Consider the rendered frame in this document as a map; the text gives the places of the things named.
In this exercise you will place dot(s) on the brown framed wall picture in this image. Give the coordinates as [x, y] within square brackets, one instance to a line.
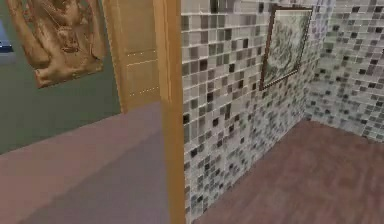
[63, 40]

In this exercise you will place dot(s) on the light wooden room door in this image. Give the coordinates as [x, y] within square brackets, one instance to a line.
[135, 53]

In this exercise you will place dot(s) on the blue framed wall picture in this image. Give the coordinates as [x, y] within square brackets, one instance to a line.
[4, 38]

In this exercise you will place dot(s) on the dark framed green picture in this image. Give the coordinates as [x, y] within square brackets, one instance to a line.
[286, 45]

